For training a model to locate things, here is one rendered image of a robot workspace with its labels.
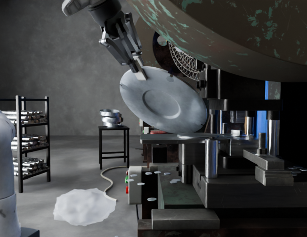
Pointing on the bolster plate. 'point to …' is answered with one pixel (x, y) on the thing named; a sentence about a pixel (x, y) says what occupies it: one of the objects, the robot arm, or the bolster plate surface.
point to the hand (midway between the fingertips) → (139, 68)
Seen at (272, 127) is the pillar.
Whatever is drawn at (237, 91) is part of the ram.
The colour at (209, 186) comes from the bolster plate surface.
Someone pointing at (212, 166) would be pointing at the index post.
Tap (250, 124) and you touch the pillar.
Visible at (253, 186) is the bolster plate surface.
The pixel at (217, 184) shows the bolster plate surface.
